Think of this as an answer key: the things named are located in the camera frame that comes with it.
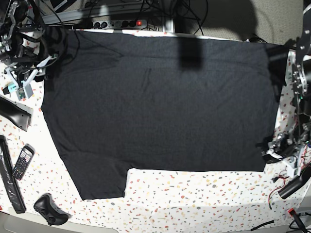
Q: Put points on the black game controller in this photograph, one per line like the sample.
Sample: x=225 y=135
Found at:
x=52 y=216

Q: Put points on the black T-shirt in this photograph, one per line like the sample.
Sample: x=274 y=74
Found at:
x=116 y=102

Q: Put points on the black plastic handle piece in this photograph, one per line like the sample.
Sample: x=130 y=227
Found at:
x=16 y=115

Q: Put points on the long black flat bar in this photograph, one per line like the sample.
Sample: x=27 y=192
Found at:
x=8 y=179

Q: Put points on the black cordless phone handset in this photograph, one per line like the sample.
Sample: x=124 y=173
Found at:
x=23 y=161

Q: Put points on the aluminium frame rail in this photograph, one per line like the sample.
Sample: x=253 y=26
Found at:
x=97 y=11

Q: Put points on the black cylindrical tool right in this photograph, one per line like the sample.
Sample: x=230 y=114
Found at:
x=296 y=183

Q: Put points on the turquoise highlighter marker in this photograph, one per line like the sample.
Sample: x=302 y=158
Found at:
x=10 y=88

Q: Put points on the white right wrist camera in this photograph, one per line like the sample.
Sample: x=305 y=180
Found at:
x=25 y=91

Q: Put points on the black clamp with red tip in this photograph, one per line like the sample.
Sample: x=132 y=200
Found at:
x=297 y=223

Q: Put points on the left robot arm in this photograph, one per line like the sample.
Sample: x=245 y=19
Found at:
x=301 y=77

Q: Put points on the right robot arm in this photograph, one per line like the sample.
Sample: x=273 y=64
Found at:
x=23 y=46

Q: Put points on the grey power strip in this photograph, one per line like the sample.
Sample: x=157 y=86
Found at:
x=120 y=24

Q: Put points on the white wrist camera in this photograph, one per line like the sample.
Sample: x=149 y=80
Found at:
x=25 y=91
x=293 y=168

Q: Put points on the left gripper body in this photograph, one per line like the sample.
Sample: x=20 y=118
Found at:
x=285 y=145

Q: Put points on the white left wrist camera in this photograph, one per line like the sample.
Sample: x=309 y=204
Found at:
x=293 y=168

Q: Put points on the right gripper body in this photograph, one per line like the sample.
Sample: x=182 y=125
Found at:
x=24 y=75

